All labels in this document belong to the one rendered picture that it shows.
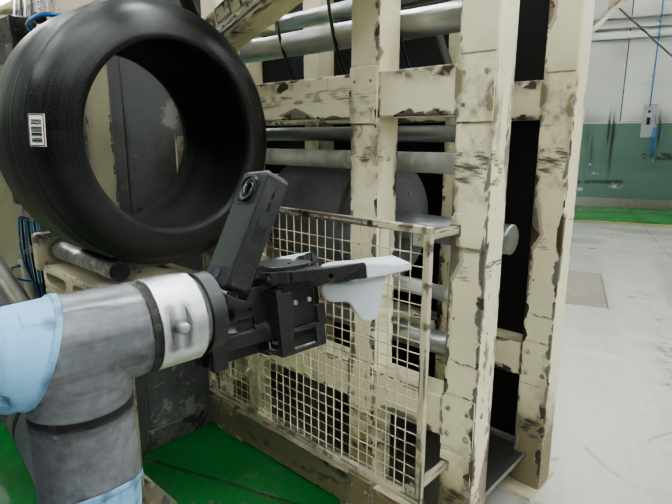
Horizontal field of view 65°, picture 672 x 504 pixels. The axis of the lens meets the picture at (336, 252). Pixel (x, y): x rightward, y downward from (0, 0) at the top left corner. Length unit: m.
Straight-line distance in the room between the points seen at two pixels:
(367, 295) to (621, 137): 9.75
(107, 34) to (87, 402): 0.89
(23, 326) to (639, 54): 10.19
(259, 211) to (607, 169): 9.81
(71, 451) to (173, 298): 0.13
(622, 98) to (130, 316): 10.07
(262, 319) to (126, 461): 0.16
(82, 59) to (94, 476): 0.88
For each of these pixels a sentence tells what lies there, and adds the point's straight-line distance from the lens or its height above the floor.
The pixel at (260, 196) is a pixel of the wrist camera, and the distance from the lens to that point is 0.47.
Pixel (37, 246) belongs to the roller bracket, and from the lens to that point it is 1.55.
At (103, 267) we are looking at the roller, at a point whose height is 0.91.
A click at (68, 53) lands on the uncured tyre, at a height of 1.35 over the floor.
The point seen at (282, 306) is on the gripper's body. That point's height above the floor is 1.04.
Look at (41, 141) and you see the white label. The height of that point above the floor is 1.18.
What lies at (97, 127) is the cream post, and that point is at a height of 1.22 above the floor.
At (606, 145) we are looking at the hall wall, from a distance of 10.17.
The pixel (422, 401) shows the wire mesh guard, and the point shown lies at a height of 0.59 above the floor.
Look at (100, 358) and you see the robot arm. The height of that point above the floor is 1.04.
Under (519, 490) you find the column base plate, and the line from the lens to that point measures 2.06.
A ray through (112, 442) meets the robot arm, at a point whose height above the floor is 0.97.
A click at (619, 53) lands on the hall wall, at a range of 10.33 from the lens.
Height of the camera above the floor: 1.19
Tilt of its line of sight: 12 degrees down
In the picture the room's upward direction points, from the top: straight up
